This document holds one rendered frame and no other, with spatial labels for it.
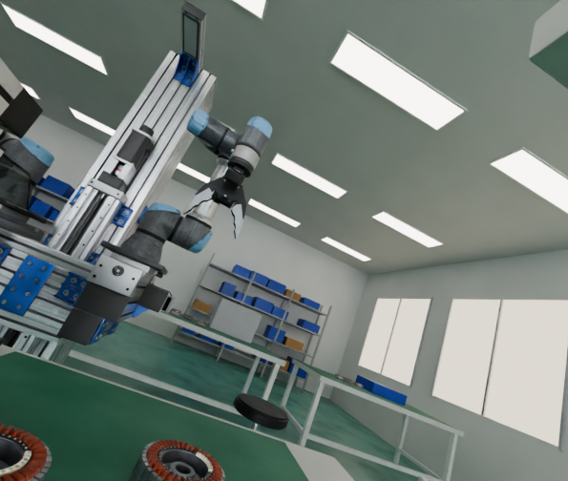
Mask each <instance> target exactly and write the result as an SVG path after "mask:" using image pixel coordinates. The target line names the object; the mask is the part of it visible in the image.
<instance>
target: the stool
mask: <svg viewBox="0 0 568 481"><path fill-rule="evenodd" d="M234 406H235V409H236V411H237V412H238V413H240V414H241V415H242V416H244V417H245V418H247V419H248V420H250V421H252V422H253V423H252V426H251V429H253V430H255V431H258V429H259V426H260V425H261V426H263V427H266V428H269V429H278V430H280V429H285V428H286V427H287V424H288V421H289V419H288V417H287V414H286V413H285V412H284V411H283V410H282V409H281V408H279V407H277V406H275V405H274V404H272V403H270V402H268V401H266V400H264V399H262V398H260V397H257V396H254V395H250V394H246V393H241V394H239V395H237V396H236V398H235V400H234Z"/></svg>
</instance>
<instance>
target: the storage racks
mask: <svg viewBox="0 0 568 481"><path fill-rule="evenodd" d="M34 189H35V190H36V191H35V192H34V194H33V196H35V197H36V196H37V194H38V193H39V192H42V193H44V194H46V195H48V196H51V197H53V198H55V199H59V200H61V201H63V202H65V203H67V202H68V199H66V198H64V197H61V196H59V195H58V194H56V193H54V192H51V191H49V190H47V189H45V188H42V187H40V186H38V185H36V186H35V187H34ZM214 256H215V253H213V255H212V257H211V259H210V261H209V263H208V264H207V267H206V269H205V271H204V273H203V275H202V277H201V279H200V282H199V284H198V286H197V288H196V290H195V292H194V294H193V296H192V298H191V300H190V303H189V304H188V306H187V308H186V310H185V312H184V314H186V312H187V310H188V308H191V309H194V310H196V311H198V312H200V313H203V314H205V315H207V316H210V317H211V316H212V315H211V314H207V313H205V312H202V311H200V310H197V309H196V308H193V306H190V304H191V302H192V301H193V299H194V297H195V295H196V293H197V291H198V289H199V287H203V288H205V289H207V290H210V291H212V292H214V293H217V294H219V295H221V296H224V297H225V298H227V299H230V300H232V301H234V302H237V304H240V305H245V306H248V307H250V308H252V309H255V310H257V311H259V312H262V313H263V314H265V315H268V316H270V317H272V318H275V322H274V324H273V326H274V327H275V324H276V322H277V320H279V321H281V323H280V326H279V328H278V331H277V333H276V336H275V338H274V341H272V340H270V339H268V338H266V337H264V336H263V335H261V334H258V333H256V332H255V335H257V336H259V337H262V338H264V339H267V341H266V344H265V346H264V347H267V345H268V342H269V341H271V342H273V344H272V346H271V348H270V351H272V349H273V347H274V344H275V343H276V344H278V345H282V346H284V347H287V348H289V349H292V350H294V351H297V352H299V353H302V354H304V358H303V360H302V362H304V361H305V356H308V357H310V358H312V360H311V363H310V365H311V366H312V365H313V362H314V359H315V356H316V353H317V350H318V347H319V344H320V341H321V339H322V336H323V333H324V331H325V328H326V323H327V320H328V317H329V314H330V311H331V308H332V306H330V307H329V310H328V312H327V314H326V313H324V312H322V310H323V307H324V306H323V305H322V306H321V309H320V311H319V310H317V309H315V308H312V307H310V306H308V305H306V304H303V303H300V302H298V301H295V300H293V299H292V297H293V295H294V292H295V289H293V291H292V294H291V296H290V298H289V297H287V296H285V295H283V294H281V293H278V292H276V291H274V290H272V289H269V288H267V287H265V286H263V285H260V284H258V283H256V282H253V280H254V277H255V275H256V273H257V272H254V274H253V276H252V279H251V281H250V280H248V279H247V278H244V277H242V276H240V275H238V274H235V273H233V272H231V271H229V270H226V269H224V268H222V267H220V266H217V265H215V264H213V263H212V262H211V261H212V260H213V258H214ZM209 266H210V267H212V268H215V269H217V270H219V271H220V272H223V273H225V274H227V275H229V276H232V277H234V278H236V279H238V280H241V281H243V282H246V285H245V287H244V289H243V291H242V293H244V291H245V288H246V287H247V285H248V284H249V285H248V287H247V289H246V292H245V294H244V296H243V299H242V301H239V300H236V299H234V298H232V297H229V296H227V295H225V294H222V293H221V292H219V291H216V290H214V289H212V288H209V287H207V286H205V285H202V284H200V283H201V281H202V279H203V277H204V275H205V273H206V271H207V269H208V267H209ZM250 285H253V286H255V287H258V288H260V289H261V290H264V291H266V292H268V293H270V294H273V295H275V296H277V297H279V298H282V299H283V302H282V304H281V307H280V308H282V307H283V305H284V301H288V304H287V307H286V309H285V312H284V315H283V318H282V319H281V318H279V317H276V316H274V315H272V314H269V313H267V312H265V311H262V310H260V309H259V308H256V307H254V306H252V305H249V304H247V303H244V299H245V297H246V295H247V292H248V290H249V288H250ZM290 303H294V304H296V305H298V306H300V307H302V308H305V309H307V310H309V311H311V312H314V313H316V314H318V317H317V320H316V323H315V324H317V323H318V321H319V318H320V315H323V316H326V320H325V323H324V326H323V329H322V332H321V335H319V334H316V333H314V332H312V331H309V330H307V329H305V328H302V327H300V326H298V325H295V324H293V323H290V322H288V321H286V320H285V319H284V317H285V315H286V312H287V310H288V308H289V305H290ZM184 314H183V315H184ZM283 323H287V324H290V325H293V326H295V327H297V328H300V329H301V330H303V331H306V332H308V333H310V334H311V336H310V339H309V342H308V345H307V348H306V351H305V352H301V351H298V350H296V349H293V348H291V347H289V346H286V345H283V344H280V343H277V342H276V340H277V337H278V335H279V332H280V329H281V327H282V324H283ZM177 332H180V333H183V334H185V335H188V336H191V337H193V338H196V339H198V340H201V341H203V342H206V343H208V344H210V345H214V346H217V347H218V349H217V352H216V354H215V356H216V357H217V355H218V352H219V350H220V348H221V351H220V353H219V356H218V358H217V360H216V361H218V360H219V358H220V356H221V353H222V351H223V350H224V349H225V350H227V351H230V352H232V353H235V354H237V355H240V356H243V357H244V358H247V359H249V360H252V361H254V360H255V359H254V358H253V357H252V356H251V355H249V354H246V353H244V352H241V351H238V350H237V349H234V348H233V350H230V349H227V348H225V347H224V346H225V344H223V345H222V346H220V345H219V343H217V342H216V343H215V344H213V343H210V342H208V341H205V340H203V339H201V338H199V335H198V334H195V336H193V335H191V334H188V333H186V332H183V331H181V328H180V325H178V327H177V329H176V331H175V333H174V336H173V338H172V340H171V342H170V344H171V343H172V342H173V340H174V338H175V336H176V334H177ZM313 335H316V336H319V337H320V338H319V341H318V344H317V346H316V348H315V351H314V354H313V357H312V356H310V355H308V354H307V352H308V349H309V346H310V343H311V340H312V337H313ZM267 362H268V361H267V360H266V361H265V363H262V362H259V363H258V365H257V368H256V372H257V371H258V369H259V366H260V364H262V365H264V366H263V370H262V373H261V375H260V377H261V378H262V377H263V373H264V370H265V368H266V367H267V366H269V367H271V368H273V366H272V365H268V364H267ZM308 376H309V374H308V373H307V374H306V377H305V379H304V378H301V377H298V376H296V380H295V383H294V387H295V386H296V384H297V381H298V378H299V379H301V380H304V381H305V382H304V385H303V387H302V390H301V393H303V392H304V390H305V385H306V382H307V379H308Z"/></svg>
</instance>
